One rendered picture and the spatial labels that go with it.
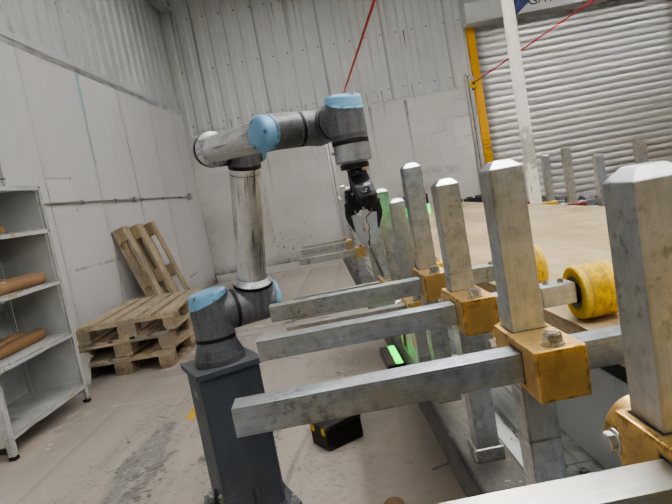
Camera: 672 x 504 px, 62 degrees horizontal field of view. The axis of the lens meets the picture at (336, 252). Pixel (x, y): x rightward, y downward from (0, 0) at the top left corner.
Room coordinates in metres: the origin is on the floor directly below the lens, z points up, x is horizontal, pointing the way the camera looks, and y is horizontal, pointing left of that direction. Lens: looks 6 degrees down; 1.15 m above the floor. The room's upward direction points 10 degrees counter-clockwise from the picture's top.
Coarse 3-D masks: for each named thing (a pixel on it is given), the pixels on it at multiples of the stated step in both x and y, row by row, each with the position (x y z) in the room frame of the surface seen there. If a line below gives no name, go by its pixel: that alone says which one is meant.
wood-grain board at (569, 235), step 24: (432, 216) 3.33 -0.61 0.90; (480, 216) 2.75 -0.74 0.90; (552, 216) 2.19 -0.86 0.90; (576, 216) 2.04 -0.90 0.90; (600, 216) 1.92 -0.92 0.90; (480, 240) 1.87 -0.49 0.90; (552, 240) 1.58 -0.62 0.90; (576, 240) 1.51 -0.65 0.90; (600, 240) 1.44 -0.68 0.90; (480, 264) 1.41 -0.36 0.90; (552, 264) 1.24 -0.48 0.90; (576, 264) 1.19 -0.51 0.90; (552, 312) 0.86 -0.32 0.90
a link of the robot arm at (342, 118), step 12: (336, 96) 1.35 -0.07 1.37; (348, 96) 1.34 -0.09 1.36; (360, 96) 1.37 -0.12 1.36; (324, 108) 1.40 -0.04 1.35; (336, 108) 1.34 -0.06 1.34; (348, 108) 1.34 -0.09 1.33; (360, 108) 1.36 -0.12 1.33; (324, 120) 1.39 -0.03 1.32; (336, 120) 1.35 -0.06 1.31; (348, 120) 1.34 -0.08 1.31; (360, 120) 1.35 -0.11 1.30; (324, 132) 1.41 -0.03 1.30; (336, 132) 1.35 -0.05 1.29; (348, 132) 1.34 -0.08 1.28; (360, 132) 1.35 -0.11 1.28; (336, 144) 1.36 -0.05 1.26
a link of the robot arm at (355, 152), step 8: (352, 144) 1.34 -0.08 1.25; (360, 144) 1.34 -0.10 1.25; (368, 144) 1.36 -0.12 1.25; (336, 152) 1.36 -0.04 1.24; (344, 152) 1.34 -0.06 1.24; (352, 152) 1.34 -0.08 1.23; (360, 152) 1.34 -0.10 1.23; (368, 152) 1.36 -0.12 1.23; (336, 160) 1.37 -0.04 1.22; (344, 160) 1.35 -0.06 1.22; (352, 160) 1.34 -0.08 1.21; (360, 160) 1.36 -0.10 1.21
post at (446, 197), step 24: (432, 192) 0.84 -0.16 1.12; (456, 192) 0.82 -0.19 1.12; (456, 216) 0.82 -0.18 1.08; (456, 240) 0.82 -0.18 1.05; (456, 264) 0.82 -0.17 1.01; (456, 288) 0.82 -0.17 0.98; (456, 336) 0.84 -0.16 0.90; (480, 336) 0.82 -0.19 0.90; (480, 408) 0.82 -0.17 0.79; (480, 432) 0.82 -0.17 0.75
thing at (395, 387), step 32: (480, 352) 0.55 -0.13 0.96; (512, 352) 0.54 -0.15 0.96; (608, 352) 0.53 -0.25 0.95; (320, 384) 0.55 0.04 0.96; (352, 384) 0.53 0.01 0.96; (384, 384) 0.53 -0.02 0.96; (416, 384) 0.53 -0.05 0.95; (448, 384) 0.53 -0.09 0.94; (480, 384) 0.53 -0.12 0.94; (512, 384) 0.53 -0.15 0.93; (256, 416) 0.52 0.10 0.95; (288, 416) 0.52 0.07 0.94; (320, 416) 0.52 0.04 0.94
